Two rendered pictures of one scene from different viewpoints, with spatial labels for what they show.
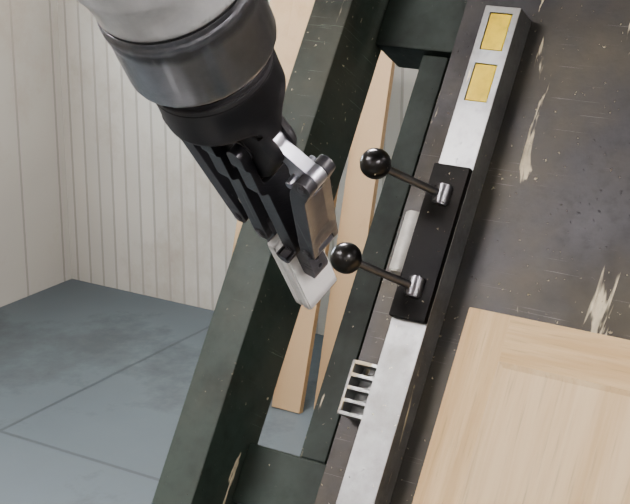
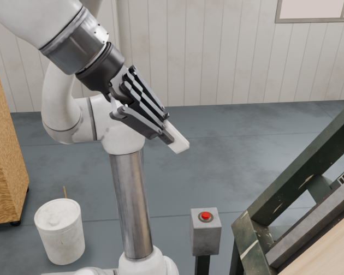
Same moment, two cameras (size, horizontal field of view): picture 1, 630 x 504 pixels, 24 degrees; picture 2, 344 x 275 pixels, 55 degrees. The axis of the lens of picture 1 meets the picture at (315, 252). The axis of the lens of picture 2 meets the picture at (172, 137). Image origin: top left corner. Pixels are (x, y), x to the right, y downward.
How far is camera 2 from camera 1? 74 cm
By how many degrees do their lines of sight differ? 49
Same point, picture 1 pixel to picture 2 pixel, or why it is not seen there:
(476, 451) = not seen: outside the picture
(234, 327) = (325, 137)
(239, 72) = (68, 67)
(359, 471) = (330, 201)
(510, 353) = not seen: outside the picture
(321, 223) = (142, 129)
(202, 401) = (305, 154)
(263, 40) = (77, 57)
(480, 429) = not seen: outside the picture
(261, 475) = (315, 184)
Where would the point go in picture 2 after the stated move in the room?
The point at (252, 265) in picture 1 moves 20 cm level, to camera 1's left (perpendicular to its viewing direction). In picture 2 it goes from (340, 120) to (295, 102)
